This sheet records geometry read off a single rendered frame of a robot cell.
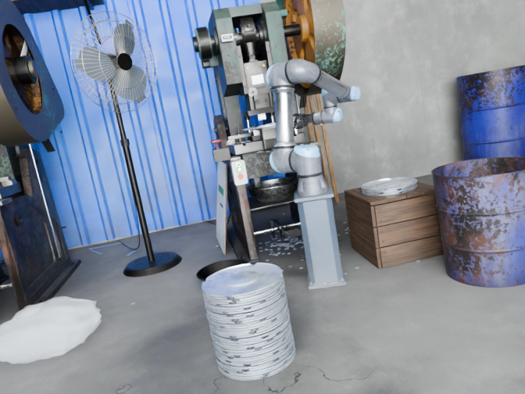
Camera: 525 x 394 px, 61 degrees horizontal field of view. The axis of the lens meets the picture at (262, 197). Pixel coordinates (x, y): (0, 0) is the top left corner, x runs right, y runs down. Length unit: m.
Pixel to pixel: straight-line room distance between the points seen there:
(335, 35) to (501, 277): 1.47
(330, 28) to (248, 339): 1.73
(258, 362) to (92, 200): 2.75
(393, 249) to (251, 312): 1.05
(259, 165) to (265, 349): 1.33
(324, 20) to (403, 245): 1.26
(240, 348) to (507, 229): 1.15
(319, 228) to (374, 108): 2.41
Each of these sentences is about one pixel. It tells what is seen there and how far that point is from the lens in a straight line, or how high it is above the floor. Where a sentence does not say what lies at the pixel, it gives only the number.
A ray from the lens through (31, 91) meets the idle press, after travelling 3.22.
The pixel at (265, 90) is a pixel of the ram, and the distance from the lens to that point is 2.78.
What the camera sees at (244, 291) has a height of 0.31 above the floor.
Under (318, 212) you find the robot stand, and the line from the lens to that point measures 2.09.
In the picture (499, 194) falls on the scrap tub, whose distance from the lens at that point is 1.97.
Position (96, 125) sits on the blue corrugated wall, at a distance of 3.98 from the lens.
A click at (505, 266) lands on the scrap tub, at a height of 0.09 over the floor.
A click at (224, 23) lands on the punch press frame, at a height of 1.40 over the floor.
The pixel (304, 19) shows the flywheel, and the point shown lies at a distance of 2.92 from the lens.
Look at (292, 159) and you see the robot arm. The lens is 2.12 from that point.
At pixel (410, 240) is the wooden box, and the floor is 0.12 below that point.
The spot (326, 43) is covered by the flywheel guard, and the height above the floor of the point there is 1.17.
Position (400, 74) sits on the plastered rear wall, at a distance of 4.49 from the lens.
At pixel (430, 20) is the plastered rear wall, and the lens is 4.69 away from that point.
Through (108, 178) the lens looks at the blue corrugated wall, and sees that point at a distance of 3.99.
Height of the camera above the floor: 0.87
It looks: 11 degrees down
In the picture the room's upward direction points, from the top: 10 degrees counter-clockwise
